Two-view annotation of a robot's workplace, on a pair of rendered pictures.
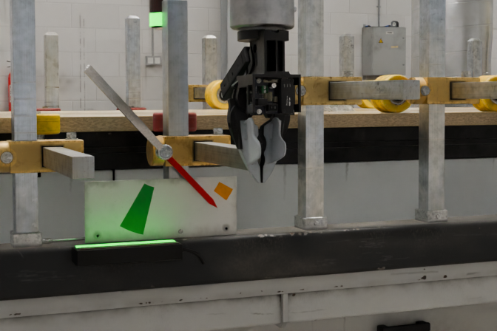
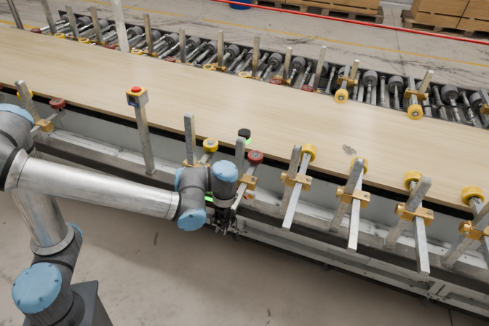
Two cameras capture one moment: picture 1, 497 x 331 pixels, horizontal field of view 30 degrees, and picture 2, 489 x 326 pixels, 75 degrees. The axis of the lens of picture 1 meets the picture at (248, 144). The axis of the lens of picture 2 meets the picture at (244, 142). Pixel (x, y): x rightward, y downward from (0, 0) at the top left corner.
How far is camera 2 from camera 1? 137 cm
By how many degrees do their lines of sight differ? 50
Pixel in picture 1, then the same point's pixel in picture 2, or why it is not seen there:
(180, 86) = (239, 165)
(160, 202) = not seen: hidden behind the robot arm
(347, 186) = (326, 188)
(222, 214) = (249, 201)
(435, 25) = (353, 177)
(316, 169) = (286, 201)
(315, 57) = (292, 172)
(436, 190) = (336, 224)
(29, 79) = (191, 150)
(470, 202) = (382, 211)
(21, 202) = not seen: hidden behind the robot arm
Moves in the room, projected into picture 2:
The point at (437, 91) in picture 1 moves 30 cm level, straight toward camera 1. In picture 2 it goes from (345, 199) to (296, 233)
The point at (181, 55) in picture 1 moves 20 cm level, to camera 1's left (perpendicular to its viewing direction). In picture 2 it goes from (239, 157) to (208, 138)
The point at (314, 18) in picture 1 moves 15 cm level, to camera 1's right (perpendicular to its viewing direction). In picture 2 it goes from (294, 161) to (325, 178)
